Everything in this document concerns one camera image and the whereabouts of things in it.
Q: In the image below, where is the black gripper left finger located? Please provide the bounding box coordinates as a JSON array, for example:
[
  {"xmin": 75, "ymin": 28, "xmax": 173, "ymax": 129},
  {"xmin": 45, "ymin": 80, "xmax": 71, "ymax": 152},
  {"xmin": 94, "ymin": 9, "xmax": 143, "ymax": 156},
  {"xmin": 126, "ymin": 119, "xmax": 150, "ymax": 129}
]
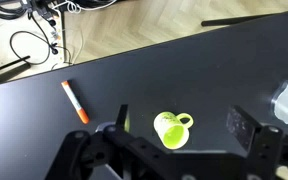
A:
[{"xmin": 114, "ymin": 103, "xmax": 131, "ymax": 134}]

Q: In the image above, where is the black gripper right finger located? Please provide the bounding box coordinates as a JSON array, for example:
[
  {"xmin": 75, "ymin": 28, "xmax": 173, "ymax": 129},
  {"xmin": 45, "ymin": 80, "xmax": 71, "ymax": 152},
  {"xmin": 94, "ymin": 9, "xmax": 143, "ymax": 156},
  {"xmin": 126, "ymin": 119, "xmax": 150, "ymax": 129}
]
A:
[{"xmin": 225, "ymin": 105, "xmax": 263, "ymax": 153}]

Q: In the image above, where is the orange marker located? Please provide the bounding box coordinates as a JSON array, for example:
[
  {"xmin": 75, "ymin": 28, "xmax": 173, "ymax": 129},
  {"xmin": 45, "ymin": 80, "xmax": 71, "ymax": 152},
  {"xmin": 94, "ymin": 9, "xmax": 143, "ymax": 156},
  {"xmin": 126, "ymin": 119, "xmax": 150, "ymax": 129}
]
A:
[{"xmin": 61, "ymin": 80, "xmax": 90, "ymax": 125}]

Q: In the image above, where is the yellow mug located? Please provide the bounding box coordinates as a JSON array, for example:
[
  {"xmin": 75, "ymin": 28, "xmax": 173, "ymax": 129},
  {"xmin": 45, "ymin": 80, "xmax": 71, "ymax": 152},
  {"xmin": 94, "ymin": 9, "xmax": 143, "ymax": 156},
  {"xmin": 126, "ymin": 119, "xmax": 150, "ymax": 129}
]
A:
[{"xmin": 153, "ymin": 111, "xmax": 195, "ymax": 150}]

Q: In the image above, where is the white power strip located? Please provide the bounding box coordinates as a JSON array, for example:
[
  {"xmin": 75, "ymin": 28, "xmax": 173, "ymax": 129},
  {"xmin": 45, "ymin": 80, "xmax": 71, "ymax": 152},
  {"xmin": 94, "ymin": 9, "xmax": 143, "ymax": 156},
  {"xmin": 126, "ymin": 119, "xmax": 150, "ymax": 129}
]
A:
[{"xmin": 48, "ymin": 19, "xmax": 64, "ymax": 64}]

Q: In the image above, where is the black tripod leg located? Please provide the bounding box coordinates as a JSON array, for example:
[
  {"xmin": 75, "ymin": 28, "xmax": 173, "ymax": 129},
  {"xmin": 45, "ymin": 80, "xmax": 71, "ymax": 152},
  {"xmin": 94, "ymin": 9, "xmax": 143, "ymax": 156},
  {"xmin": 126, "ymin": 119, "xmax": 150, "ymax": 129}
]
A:
[{"xmin": 201, "ymin": 12, "xmax": 278, "ymax": 28}]

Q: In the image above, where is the thin black bar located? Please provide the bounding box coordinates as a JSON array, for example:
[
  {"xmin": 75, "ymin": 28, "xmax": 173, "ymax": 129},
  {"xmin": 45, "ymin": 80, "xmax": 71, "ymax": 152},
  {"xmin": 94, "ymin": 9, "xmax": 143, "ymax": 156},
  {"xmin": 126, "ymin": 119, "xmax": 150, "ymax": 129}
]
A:
[{"xmin": 0, "ymin": 55, "xmax": 31, "ymax": 77}]

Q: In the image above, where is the white cable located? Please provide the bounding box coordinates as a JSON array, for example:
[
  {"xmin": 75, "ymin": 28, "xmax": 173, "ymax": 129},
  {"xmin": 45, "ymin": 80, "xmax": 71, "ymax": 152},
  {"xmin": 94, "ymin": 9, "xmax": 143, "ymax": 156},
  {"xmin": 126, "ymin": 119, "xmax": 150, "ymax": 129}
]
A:
[{"xmin": 52, "ymin": 0, "xmax": 117, "ymax": 14}]

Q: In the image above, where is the black looped cable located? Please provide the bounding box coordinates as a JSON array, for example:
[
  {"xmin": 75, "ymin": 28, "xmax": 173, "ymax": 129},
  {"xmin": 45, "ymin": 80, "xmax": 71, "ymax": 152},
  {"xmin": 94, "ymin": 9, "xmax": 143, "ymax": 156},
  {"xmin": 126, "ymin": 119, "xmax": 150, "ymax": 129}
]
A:
[{"xmin": 9, "ymin": 30, "xmax": 52, "ymax": 66}]

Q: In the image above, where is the black cable bundle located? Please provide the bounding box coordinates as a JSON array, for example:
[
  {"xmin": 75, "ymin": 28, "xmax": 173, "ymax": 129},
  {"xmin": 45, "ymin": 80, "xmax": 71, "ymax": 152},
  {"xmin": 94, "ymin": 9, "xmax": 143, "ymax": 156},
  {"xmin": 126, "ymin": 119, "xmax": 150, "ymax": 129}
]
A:
[{"xmin": 0, "ymin": 0, "xmax": 62, "ymax": 22}]

